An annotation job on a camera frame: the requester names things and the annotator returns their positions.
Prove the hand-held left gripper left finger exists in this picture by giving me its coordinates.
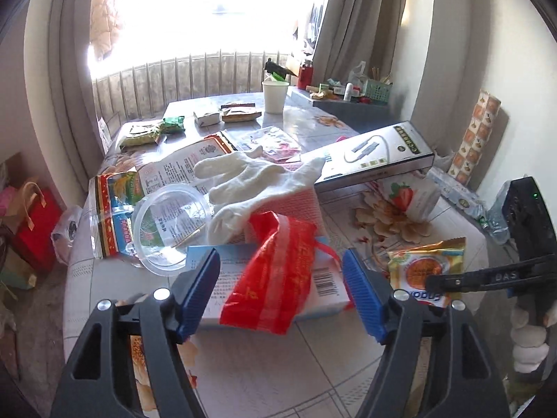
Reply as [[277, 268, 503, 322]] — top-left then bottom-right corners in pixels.
[[51, 247, 222, 418]]

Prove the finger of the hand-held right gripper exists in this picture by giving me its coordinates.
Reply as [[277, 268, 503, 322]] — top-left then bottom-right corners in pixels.
[[424, 256, 557, 297]]

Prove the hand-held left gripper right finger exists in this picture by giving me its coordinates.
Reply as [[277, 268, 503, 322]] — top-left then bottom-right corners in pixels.
[[342, 248, 511, 418]]

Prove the blue white box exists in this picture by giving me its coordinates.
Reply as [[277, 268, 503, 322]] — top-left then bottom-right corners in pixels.
[[186, 236, 355, 327]]

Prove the yellow snack packet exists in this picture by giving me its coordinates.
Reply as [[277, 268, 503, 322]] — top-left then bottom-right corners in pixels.
[[387, 237, 467, 310]]

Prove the red plastic bag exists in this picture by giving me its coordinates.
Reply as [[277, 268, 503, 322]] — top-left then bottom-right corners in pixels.
[[220, 211, 344, 336]]

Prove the pink mesh pad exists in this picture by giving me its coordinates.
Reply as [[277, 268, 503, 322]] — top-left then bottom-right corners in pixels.
[[257, 183, 336, 245]]

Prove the red striped snack bag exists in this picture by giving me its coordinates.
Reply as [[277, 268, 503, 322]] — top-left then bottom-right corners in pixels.
[[88, 134, 239, 262]]

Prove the clear bag with pink print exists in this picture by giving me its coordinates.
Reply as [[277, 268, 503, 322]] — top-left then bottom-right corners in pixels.
[[220, 125, 302, 164]]

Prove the person's right hand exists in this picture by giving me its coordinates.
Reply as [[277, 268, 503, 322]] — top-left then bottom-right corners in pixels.
[[509, 305, 551, 373]]

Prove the clear plastic water bottle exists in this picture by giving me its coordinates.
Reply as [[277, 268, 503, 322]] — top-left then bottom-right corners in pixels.
[[479, 180, 512, 245]]

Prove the clear plastic lid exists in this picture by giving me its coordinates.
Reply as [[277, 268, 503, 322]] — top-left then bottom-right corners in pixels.
[[132, 184, 215, 276]]

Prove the patterned paper roll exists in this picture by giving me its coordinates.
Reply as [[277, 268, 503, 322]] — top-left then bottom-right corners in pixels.
[[448, 89, 502, 186]]

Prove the white cotton glove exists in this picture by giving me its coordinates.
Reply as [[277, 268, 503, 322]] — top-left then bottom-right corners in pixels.
[[194, 146, 327, 245]]

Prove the long white product box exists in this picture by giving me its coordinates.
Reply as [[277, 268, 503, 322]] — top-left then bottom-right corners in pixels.
[[300, 121, 436, 193]]

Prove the white plastic bag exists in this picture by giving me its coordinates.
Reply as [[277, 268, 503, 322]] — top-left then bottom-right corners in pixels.
[[51, 206, 83, 266]]

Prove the light green snack packet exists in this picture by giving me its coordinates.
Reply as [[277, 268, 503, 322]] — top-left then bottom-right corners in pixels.
[[119, 123, 163, 149]]

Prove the dark green snack packet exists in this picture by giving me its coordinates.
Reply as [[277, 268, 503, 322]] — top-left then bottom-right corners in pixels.
[[160, 115, 186, 135]]

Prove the small white carton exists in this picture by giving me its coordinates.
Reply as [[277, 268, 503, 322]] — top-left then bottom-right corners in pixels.
[[194, 109, 222, 128]]

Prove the red gift bag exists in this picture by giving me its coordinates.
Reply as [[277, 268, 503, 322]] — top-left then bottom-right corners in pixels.
[[13, 181, 64, 273]]

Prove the brown flat carton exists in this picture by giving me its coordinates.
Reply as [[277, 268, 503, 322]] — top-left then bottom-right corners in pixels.
[[220, 102, 262, 123]]

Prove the green plastic basket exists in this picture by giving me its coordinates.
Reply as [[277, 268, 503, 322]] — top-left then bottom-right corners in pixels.
[[362, 77, 391, 104]]

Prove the white paper cup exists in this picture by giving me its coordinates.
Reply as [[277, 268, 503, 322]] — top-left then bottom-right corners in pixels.
[[262, 80, 290, 115]]

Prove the metal window railing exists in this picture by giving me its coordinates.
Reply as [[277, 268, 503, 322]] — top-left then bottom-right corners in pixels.
[[92, 50, 305, 120]]

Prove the red thermos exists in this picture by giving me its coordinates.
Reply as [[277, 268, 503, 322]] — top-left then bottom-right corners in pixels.
[[298, 62, 315, 90]]

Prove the grey curtain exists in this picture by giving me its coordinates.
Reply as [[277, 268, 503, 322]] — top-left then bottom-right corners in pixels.
[[311, 0, 436, 92], [24, 0, 116, 192]]

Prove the pink quilted jacket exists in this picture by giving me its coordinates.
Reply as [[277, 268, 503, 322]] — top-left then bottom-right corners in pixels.
[[89, 0, 125, 59]]

